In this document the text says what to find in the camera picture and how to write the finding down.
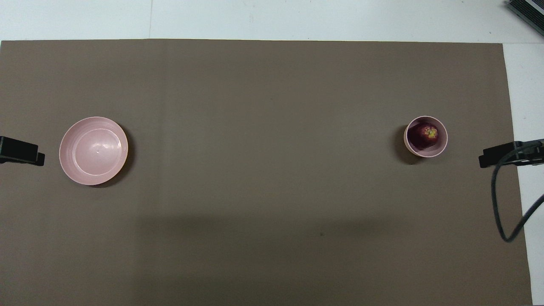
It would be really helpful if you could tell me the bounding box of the pink plate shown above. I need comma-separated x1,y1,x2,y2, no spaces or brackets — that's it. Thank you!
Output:
59,116,129,186

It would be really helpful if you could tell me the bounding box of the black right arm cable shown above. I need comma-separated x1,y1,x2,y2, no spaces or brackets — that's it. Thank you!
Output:
491,142,544,243

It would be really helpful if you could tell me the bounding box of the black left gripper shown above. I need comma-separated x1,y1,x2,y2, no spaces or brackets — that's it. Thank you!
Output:
0,136,45,166

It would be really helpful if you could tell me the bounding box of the dark grey ribbed device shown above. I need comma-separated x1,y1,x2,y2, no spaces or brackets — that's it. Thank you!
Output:
506,0,544,37

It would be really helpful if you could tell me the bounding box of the brown table mat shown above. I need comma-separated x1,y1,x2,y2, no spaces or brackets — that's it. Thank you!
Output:
0,39,533,306

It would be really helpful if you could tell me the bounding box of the pink bowl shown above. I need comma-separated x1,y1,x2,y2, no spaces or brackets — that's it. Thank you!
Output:
404,115,449,158

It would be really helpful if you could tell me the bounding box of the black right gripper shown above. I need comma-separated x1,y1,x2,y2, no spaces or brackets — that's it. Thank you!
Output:
479,139,544,168

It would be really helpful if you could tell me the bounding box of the red apple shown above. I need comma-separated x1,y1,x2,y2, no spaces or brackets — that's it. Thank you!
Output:
407,122,439,150

